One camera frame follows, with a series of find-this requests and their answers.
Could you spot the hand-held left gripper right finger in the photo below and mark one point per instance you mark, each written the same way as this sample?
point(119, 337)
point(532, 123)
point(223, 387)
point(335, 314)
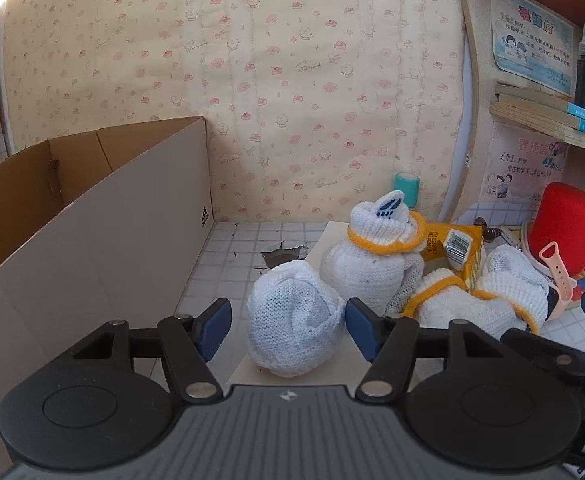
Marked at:
point(365, 327)

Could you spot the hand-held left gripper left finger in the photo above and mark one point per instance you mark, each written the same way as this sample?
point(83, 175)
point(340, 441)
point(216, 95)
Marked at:
point(215, 330)

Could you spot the white knit glove blue print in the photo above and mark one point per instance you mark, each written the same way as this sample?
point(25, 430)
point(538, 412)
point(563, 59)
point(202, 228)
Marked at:
point(367, 260)

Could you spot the plain white knit glove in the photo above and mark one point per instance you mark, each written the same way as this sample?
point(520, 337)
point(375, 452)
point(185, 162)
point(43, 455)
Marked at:
point(292, 320)

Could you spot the yellow snack packet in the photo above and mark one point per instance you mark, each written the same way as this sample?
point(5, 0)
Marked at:
point(460, 250)

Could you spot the cardboard shoe box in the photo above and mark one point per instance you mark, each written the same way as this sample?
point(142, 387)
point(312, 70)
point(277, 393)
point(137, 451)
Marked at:
point(97, 260)

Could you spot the white knit glove yellow cuff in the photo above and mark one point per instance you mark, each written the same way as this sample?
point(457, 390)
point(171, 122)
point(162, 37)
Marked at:
point(512, 285)
point(447, 300)

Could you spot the red cylinder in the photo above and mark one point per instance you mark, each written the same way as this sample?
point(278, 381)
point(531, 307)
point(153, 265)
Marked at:
point(564, 230)

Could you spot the dark brown small object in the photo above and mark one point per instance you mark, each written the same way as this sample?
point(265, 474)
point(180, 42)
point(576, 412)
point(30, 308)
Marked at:
point(487, 230)

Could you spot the teal small cup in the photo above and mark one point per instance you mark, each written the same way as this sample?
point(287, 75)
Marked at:
point(406, 187)

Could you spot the pink certificate poster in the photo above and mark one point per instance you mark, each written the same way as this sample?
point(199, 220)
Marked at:
point(522, 165)

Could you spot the white curved pipe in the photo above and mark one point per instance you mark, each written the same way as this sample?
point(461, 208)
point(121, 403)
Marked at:
point(465, 110)

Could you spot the blue certificate poster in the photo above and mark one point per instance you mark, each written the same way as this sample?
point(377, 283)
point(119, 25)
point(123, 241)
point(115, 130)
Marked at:
point(529, 40)

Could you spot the wooden bookshelf with books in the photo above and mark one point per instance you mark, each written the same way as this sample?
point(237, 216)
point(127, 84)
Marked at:
point(477, 35)

